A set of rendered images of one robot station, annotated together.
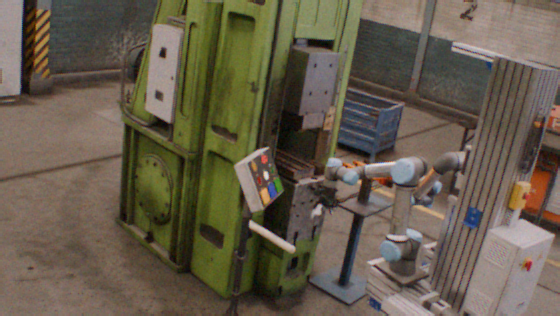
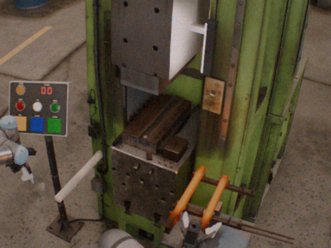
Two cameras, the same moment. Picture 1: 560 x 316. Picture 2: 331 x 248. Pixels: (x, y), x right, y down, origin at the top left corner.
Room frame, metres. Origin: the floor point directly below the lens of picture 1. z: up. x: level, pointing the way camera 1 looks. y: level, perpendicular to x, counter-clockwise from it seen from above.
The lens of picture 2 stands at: (3.13, -1.77, 2.35)
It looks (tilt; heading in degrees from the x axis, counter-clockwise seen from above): 37 degrees down; 73
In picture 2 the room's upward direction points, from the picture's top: 3 degrees clockwise
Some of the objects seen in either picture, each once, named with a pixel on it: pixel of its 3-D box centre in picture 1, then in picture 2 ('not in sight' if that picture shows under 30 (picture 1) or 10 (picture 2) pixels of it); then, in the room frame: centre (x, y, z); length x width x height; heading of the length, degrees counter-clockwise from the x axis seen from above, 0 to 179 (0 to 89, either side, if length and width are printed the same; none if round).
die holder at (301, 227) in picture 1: (280, 195); (165, 159); (3.66, -0.01, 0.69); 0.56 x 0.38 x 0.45; 48
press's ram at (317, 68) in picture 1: (300, 75); (170, 18); (3.64, -0.01, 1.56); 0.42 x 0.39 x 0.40; 48
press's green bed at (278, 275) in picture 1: (271, 251); (162, 211); (3.66, -0.01, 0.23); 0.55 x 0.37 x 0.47; 48
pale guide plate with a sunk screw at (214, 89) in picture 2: (328, 118); (213, 95); (3.80, -0.25, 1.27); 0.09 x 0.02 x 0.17; 138
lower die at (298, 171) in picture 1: (281, 162); (158, 120); (3.61, 0.02, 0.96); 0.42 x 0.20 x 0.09; 48
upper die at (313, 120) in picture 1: (290, 111); (160, 61); (3.61, 0.02, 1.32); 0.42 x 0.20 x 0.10; 48
